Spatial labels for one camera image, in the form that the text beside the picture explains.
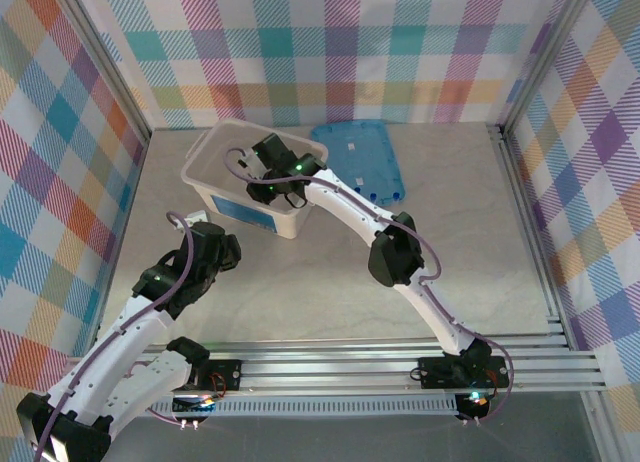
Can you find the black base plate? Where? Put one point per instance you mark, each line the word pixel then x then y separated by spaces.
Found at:
pixel 435 374
pixel 230 374

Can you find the controller board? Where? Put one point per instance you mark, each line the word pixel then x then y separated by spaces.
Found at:
pixel 195 406
pixel 475 404

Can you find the right controller board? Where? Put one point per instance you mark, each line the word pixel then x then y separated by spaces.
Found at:
pixel 475 404

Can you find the left controller board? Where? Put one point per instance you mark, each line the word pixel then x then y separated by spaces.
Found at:
pixel 195 406

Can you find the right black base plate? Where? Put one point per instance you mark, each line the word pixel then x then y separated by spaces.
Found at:
pixel 435 374

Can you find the right aluminium frame post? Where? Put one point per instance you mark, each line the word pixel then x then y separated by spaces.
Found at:
pixel 545 57

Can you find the left aluminium frame post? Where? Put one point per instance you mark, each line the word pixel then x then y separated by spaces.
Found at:
pixel 100 62

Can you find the right aluminium side rail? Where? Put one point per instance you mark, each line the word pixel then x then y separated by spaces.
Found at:
pixel 525 217

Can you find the aluminium frame post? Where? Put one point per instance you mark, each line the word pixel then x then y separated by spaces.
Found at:
pixel 100 62
pixel 545 57

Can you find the blue plastic lid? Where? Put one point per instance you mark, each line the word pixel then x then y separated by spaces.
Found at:
pixel 360 152

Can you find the blue-capped clear test tube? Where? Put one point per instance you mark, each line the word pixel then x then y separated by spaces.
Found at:
pixel 357 188
pixel 372 195
pixel 396 196

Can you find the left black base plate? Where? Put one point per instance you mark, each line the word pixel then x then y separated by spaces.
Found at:
pixel 230 374

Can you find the aluminium side rail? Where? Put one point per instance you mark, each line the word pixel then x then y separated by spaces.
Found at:
pixel 525 217
pixel 136 179

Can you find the left aluminium side rail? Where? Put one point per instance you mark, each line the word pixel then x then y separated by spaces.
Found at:
pixel 136 179

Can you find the aluminium front rail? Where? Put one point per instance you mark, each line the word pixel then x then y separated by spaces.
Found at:
pixel 325 367

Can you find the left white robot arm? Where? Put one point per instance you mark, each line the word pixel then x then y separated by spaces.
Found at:
pixel 125 332

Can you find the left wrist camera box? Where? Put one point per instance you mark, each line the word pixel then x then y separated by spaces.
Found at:
pixel 197 218

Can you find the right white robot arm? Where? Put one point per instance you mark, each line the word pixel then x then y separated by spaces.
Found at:
pixel 435 312

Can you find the clear plastic storage bin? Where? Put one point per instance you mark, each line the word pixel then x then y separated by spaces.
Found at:
pixel 220 152

